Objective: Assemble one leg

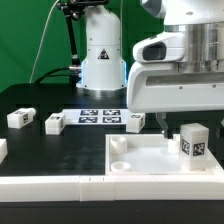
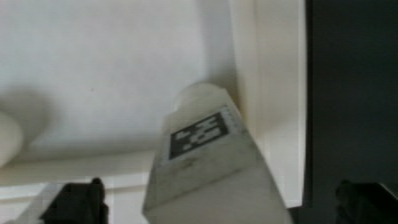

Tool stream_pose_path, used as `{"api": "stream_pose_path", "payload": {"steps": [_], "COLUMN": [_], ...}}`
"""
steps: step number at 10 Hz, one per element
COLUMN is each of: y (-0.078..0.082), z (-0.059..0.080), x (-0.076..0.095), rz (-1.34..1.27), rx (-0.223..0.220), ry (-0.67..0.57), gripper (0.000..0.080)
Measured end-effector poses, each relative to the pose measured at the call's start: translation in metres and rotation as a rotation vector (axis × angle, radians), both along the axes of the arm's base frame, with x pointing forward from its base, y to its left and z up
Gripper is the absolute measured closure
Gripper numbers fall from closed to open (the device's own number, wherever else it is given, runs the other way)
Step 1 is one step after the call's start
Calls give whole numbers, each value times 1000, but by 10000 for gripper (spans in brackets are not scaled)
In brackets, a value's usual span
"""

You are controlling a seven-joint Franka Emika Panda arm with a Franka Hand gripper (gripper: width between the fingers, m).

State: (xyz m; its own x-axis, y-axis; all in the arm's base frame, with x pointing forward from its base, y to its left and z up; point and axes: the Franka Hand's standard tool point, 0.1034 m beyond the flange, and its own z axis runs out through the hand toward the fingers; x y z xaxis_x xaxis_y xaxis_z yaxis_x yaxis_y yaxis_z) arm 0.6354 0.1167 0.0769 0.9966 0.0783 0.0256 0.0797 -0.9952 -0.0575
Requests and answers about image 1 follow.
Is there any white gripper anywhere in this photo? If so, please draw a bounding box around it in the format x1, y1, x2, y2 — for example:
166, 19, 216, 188
127, 32, 224, 138

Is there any white square table top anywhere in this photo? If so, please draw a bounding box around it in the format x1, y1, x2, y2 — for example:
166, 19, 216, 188
105, 134, 222, 176

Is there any white sheet with markers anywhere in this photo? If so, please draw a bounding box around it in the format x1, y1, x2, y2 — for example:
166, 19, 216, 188
62, 109, 131, 125

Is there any white U-shaped obstacle fence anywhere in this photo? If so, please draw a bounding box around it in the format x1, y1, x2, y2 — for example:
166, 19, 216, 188
0, 168, 224, 202

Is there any white block at left edge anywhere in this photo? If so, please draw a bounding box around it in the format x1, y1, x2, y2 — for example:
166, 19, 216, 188
0, 139, 8, 164

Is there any black cable bundle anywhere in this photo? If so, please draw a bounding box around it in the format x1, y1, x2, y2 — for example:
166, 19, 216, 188
33, 66, 83, 85

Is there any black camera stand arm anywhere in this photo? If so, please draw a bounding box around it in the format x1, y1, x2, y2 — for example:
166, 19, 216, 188
57, 0, 109, 85

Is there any white cable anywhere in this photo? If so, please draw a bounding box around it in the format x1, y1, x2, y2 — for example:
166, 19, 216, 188
29, 0, 61, 84

